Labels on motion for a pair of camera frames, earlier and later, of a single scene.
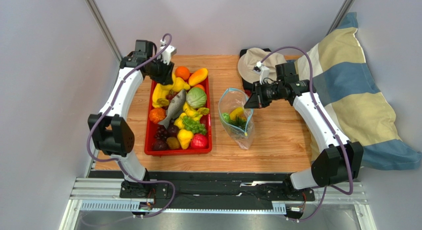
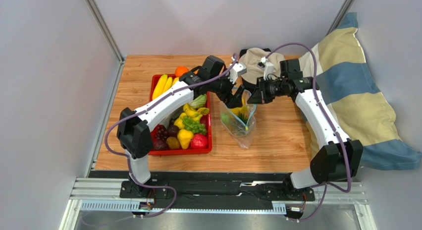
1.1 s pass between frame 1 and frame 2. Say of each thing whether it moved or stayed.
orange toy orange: stayed
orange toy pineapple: moved
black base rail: stayed
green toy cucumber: stayed
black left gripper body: moved
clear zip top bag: stayed
